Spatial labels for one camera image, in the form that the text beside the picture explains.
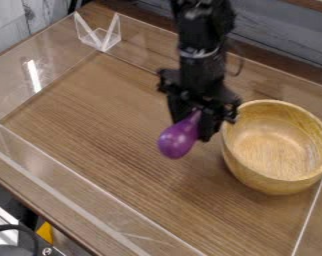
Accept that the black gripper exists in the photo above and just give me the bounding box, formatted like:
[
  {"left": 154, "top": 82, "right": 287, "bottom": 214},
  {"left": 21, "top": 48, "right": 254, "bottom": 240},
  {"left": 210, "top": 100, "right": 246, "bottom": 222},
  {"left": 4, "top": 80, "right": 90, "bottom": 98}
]
[{"left": 158, "top": 51, "right": 242, "bottom": 142}]

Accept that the purple toy eggplant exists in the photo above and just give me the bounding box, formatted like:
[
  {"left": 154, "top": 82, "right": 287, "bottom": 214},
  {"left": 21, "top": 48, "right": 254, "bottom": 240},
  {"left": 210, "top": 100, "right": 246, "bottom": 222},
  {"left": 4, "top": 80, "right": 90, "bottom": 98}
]
[{"left": 158, "top": 111, "right": 202, "bottom": 159}]

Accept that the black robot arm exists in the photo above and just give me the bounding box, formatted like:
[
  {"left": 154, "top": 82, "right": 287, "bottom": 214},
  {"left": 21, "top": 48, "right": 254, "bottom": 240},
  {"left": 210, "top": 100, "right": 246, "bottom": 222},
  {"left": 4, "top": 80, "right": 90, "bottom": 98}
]
[{"left": 158, "top": 0, "right": 242, "bottom": 142}]

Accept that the light wooden bowl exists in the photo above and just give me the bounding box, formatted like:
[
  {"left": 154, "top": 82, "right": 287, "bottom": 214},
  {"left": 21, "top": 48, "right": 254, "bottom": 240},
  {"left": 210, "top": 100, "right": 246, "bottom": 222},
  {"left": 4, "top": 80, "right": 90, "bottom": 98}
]
[{"left": 222, "top": 100, "right": 322, "bottom": 195}]

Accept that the yellow object under table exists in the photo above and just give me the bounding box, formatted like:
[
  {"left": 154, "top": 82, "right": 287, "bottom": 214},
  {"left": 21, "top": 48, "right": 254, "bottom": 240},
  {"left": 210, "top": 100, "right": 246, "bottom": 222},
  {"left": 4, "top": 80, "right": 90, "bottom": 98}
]
[{"left": 37, "top": 222, "right": 55, "bottom": 244}]

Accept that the clear acrylic tray wall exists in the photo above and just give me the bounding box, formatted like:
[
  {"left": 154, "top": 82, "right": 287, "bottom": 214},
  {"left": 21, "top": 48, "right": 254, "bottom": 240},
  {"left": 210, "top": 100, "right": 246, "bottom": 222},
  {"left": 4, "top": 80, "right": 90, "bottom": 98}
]
[{"left": 0, "top": 5, "right": 322, "bottom": 256}]

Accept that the clear acrylic corner bracket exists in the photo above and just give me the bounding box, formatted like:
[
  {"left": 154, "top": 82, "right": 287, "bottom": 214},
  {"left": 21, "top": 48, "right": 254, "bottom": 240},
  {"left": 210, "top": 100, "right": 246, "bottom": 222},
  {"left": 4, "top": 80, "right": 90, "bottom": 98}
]
[{"left": 73, "top": 13, "right": 122, "bottom": 52}]

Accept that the black cable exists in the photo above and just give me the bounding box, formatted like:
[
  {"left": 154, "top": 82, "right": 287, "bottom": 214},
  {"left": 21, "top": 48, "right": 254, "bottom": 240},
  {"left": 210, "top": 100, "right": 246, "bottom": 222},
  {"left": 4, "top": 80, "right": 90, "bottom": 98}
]
[{"left": 0, "top": 224, "right": 39, "bottom": 256}]

